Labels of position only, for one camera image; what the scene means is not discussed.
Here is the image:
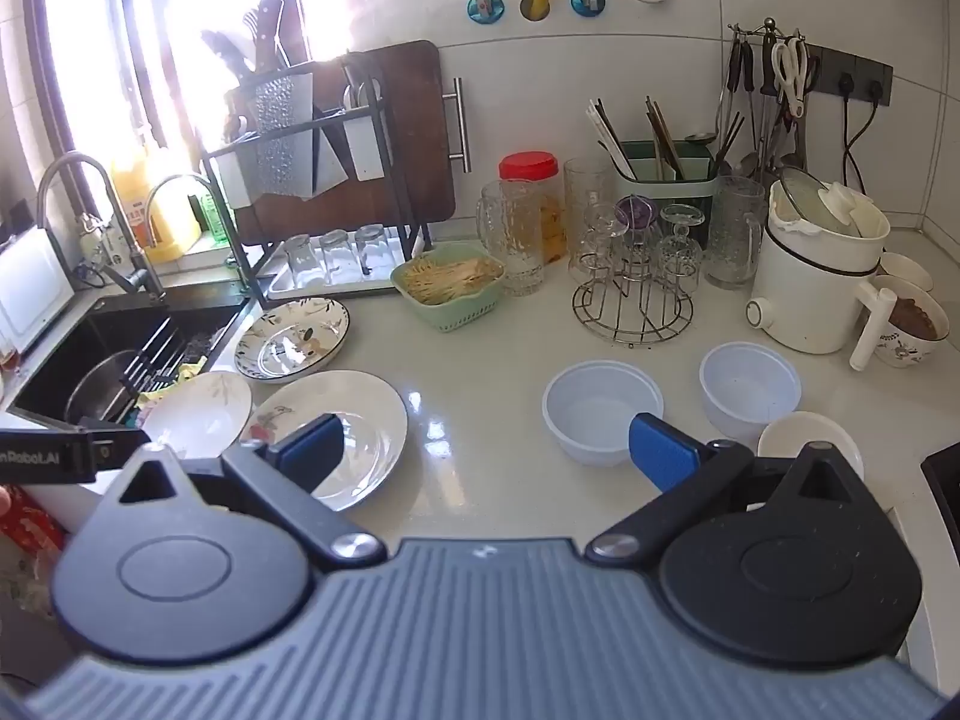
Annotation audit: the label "red-lid plastic jar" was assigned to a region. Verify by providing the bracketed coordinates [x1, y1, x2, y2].
[499, 152, 567, 265]

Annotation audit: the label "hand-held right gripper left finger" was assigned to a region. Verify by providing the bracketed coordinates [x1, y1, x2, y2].
[112, 412, 387, 571]

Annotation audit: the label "steel kitchen knife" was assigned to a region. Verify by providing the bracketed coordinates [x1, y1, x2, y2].
[311, 101, 353, 192]

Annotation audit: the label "small white bowl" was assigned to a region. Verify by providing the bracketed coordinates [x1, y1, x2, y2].
[877, 251, 935, 293]

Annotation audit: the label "clear drinking glass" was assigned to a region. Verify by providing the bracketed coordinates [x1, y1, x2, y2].
[283, 234, 327, 287]
[319, 229, 361, 282]
[354, 223, 398, 278]

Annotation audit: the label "yellow detergent bottle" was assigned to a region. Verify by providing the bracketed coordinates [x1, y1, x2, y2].
[111, 139, 203, 263]

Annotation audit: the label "white-handled scissors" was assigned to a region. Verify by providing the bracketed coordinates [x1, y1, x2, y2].
[772, 37, 812, 119]

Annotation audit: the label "wooden-handled knife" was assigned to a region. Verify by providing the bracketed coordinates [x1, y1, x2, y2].
[201, 28, 252, 80]
[244, 0, 286, 72]

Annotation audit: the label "clear glass goblet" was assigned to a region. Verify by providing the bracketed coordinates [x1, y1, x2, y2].
[568, 202, 627, 286]
[658, 204, 706, 290]

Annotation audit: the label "dark-rimmed patterned plate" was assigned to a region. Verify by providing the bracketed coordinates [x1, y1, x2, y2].
[234, 298, 351, 383]

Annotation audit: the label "wire glass rack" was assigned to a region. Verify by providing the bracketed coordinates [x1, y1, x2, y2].
[572, 195, 695, 346]

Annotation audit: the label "textured steel cleaver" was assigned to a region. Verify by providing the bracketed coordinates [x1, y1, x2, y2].
[251, 71, 316, 200]

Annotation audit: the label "black sink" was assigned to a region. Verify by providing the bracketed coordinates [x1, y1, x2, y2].
[7, 292, 260, 428]

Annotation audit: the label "wooden cutting board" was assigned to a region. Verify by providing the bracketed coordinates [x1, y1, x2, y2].
[232, 40, 470, 245]

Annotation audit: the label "green plastic basket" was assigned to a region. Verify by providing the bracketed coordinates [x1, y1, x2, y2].
[390, 241, 507, 333]

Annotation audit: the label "pile of bamboo toothpicks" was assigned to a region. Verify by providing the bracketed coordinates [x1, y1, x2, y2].
[403, 255, 496, 305]

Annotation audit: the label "dark wall socket strip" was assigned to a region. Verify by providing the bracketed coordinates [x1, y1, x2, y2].
[806, 45, 893, 106]

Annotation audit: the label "white ceramic bowl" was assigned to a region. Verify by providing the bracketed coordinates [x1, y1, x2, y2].
[757, 412, 865, 482]

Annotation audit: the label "tall steel faucet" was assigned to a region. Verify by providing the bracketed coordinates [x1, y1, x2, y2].
[36, 152, 166, 301]

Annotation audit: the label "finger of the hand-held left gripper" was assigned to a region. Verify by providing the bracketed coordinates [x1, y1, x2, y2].
[0, 426, 152, 485]

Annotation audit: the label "yellow cloth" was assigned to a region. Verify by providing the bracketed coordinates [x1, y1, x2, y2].
[139, 360, 207, 410]

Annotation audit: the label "red bag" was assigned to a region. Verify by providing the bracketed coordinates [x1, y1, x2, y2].
[0, 502, 68, 557]

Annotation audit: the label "bundle of brown chopsticks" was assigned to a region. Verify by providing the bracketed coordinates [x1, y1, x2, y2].
[645, 96, 685, 181]

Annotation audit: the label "green bottle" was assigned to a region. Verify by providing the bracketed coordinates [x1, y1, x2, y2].
[191, 191, 230, 245]

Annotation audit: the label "green utensil holder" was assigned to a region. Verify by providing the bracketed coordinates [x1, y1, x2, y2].
[615, 139, 719, 200]

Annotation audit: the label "white electric cooker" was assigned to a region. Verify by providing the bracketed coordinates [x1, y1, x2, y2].
[746, 169, 897, 372]

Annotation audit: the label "black dish rack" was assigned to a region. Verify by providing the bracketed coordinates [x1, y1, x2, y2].
[201, 52, 428, 301]

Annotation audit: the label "bundle of white chopsticks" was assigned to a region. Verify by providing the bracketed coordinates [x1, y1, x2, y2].
[587, 97, 635, 181]

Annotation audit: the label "white mug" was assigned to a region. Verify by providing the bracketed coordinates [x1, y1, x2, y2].
[870, 275, 950, 368]

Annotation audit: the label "white plate faint leaf print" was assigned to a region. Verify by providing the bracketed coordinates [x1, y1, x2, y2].
[141, 371, 254, 458]

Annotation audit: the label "cooker lid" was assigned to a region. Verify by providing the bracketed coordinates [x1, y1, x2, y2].
[776, 169, 875, 237]

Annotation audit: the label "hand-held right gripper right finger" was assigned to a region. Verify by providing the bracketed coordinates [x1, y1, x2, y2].
[585, 412, 863, 569]

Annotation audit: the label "textured glass mug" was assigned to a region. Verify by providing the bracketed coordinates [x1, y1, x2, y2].
[475, 178, 546, 297]
[564, 157, 617, 241]

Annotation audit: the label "black power cable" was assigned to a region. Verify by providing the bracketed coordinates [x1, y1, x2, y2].
[838, 75, 860, 177]
[847, 81, 886, 158]

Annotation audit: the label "purple tinted glass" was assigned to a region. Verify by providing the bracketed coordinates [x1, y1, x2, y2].
[615, 195, 661, 237]

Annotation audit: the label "steel pot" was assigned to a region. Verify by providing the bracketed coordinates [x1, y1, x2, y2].
[66, 349, 147, 425]

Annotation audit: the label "large white plate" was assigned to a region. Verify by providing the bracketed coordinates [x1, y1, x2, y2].
[241, 370, 410, 512]

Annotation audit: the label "set of hanging kitchen utensils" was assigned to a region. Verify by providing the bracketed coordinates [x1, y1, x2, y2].
[712, 17, 811, 177]

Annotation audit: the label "deep translucent plastic bowl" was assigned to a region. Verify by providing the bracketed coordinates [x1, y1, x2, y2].
[699, 342, 802, 442]

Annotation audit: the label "white drip tray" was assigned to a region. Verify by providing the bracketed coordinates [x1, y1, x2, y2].
[266, 236, 421, 302]

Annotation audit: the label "black sink drain rack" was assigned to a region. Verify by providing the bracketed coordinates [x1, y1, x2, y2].
[112, 315, 248, 421]

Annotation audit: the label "window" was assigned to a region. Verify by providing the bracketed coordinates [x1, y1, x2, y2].
[22, 0, 361, 155]

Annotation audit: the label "small steel faucet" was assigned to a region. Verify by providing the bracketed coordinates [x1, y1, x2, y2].
[144, 172, 226, 248]

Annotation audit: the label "wide translucent plastic bowl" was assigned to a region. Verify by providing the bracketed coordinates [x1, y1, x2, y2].
[542, 360, 665, 466]

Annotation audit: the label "glass pitcher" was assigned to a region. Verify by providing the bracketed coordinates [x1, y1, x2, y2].
[703, 176, 766, 291]

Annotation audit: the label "black stove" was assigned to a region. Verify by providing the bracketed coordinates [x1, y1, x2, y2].
[921, 441, 960, 533]

